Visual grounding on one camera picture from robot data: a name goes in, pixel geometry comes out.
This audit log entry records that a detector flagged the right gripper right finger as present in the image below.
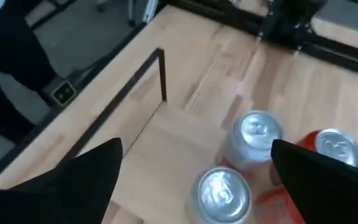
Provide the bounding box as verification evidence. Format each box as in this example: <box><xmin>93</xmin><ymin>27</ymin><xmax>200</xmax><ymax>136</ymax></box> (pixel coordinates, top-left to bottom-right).
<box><xmin>270</xmin><ymin>139</ymin><xmax>358</xmax><ymax>224</ymax></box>

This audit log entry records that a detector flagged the white can orange base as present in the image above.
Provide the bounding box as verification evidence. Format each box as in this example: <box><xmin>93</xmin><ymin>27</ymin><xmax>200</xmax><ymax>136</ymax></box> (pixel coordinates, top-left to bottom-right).
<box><xmin>184</xmin><ymin>166</ymin><xmax>254</xmax><ymax>224</ymax></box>

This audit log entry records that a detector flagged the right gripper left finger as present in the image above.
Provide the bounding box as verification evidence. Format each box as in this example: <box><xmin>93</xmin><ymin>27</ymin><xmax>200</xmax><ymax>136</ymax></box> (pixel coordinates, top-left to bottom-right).
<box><xmin>0</xmin><ymin>138</ymin><xmax>124</xmax><ymax>224</ymax></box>

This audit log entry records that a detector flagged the black metal shelf frame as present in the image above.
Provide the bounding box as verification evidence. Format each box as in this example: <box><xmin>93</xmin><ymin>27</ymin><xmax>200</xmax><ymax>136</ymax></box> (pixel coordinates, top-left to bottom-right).
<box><xmin>56</xmin><ymin>48</ymin><xmax>306</xmax><ymax>224</ymax></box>

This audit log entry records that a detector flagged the orange Fanta soda can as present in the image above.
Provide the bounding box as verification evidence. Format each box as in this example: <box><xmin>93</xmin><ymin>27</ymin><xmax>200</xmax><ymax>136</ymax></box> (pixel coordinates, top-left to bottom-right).
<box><xmin>296</xmin><ymin>128</ymin><xmax>358</xmax><ymax>170</ymax></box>

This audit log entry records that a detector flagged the small black camera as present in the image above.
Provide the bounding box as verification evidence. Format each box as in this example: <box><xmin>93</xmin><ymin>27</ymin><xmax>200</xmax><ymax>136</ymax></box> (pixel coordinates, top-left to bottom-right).
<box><xmin>40</xmin><ymin>77</ymin><xmax>78</xmax><ymax>108</ymax></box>

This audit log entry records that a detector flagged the silver metal bracket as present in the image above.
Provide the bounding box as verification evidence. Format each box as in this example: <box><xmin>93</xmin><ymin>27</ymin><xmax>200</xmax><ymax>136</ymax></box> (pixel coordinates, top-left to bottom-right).
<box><xmin>141</xmin><ymin>0</ymin><xmax>160</xmax><ymax>24</ymax></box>

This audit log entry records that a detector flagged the black table edge rail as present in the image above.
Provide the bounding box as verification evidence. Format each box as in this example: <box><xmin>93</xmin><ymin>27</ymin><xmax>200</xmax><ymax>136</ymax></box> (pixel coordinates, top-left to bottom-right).
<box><xmin>0</xmin><ymin>0</ymin><xmax>358</xmax><ymax>187</ymax></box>

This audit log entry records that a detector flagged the white can red base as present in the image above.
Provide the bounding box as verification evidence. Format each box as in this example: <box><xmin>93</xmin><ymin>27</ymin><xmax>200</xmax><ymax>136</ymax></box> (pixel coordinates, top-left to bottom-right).
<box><xmin>216</xmin><ymin>110</ymin><xmax>285</xmax><ymax>175</ymax></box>

